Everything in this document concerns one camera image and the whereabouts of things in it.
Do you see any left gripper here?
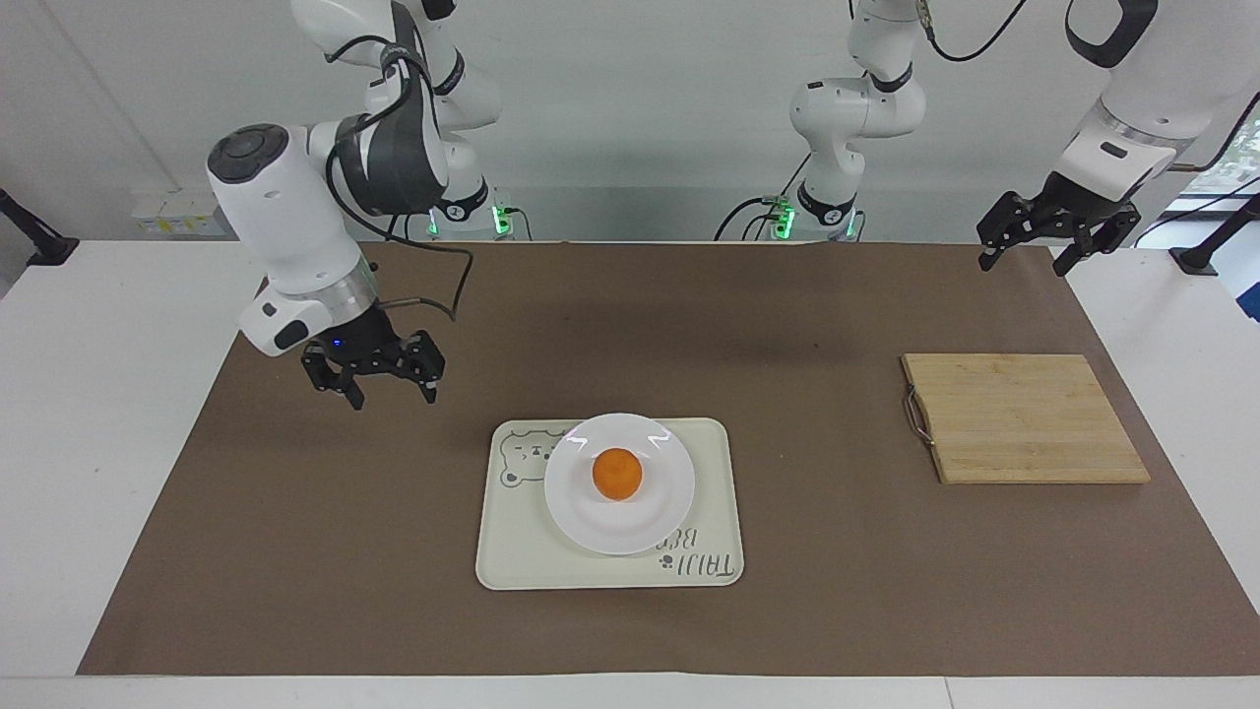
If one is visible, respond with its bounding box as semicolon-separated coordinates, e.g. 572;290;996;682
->
976;171;1144;278

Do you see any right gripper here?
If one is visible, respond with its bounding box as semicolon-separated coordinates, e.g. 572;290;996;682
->
300;306;448;412

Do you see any orange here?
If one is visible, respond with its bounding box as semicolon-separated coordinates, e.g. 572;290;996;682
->
592;447;645;502

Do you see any white round plate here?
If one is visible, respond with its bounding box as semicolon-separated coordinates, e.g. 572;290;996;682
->
543;412;697;556

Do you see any black stand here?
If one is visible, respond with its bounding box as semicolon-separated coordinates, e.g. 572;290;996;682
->
1168;192;1260;278
0;186;81;268

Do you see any wooden cutting board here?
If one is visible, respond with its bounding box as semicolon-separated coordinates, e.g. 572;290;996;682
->
900;353;1153;486

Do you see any cream tray with bear print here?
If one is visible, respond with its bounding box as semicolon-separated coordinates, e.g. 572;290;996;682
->
474;417;746;592

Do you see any black cable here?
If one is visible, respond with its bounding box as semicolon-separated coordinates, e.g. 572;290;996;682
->
324;34;476;324
1132;174;1260;249
921;0;1031;64
714;152;815;243

